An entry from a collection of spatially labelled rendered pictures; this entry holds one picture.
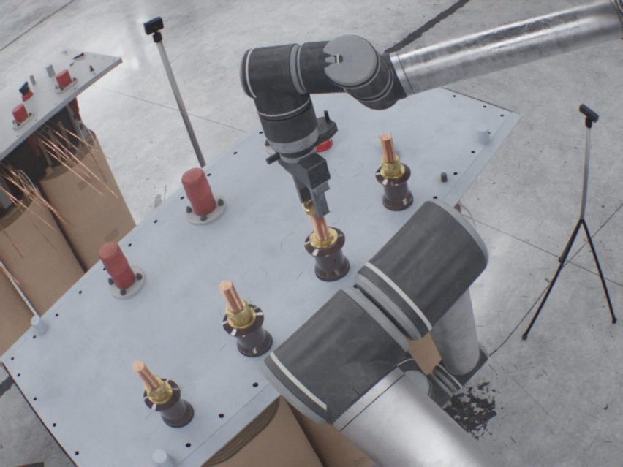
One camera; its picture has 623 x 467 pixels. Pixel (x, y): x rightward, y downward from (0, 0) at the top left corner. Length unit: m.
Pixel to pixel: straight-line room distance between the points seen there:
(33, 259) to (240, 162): 1.35
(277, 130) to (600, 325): 2.26
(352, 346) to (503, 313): 2.28
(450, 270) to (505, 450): 1.87
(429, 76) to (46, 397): 1.25
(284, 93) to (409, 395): 0.61
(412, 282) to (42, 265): 2.29
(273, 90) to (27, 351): 1.06
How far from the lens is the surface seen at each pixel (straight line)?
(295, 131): 1.23
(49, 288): 3.04
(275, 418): 1.67
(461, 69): 1.27
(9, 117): 2.86
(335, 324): 0.89
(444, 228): 0.91
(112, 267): 1.66
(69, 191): 2.93
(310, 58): 1.15
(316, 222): 1.43
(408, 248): 0.91
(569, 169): 3.96
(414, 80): 1.27
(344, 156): 1.86
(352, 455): 2.31
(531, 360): 2.95
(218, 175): 1.95
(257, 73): 1.18
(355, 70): 1.12
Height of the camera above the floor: 2.47
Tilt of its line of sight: 41 degrees down
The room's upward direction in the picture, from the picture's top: 18 degrees counter-clockwise
